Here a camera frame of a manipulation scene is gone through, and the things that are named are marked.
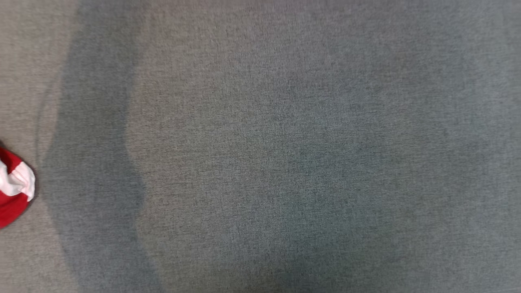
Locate red shorts with white waistband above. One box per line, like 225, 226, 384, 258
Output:
0, 146, 36, 229

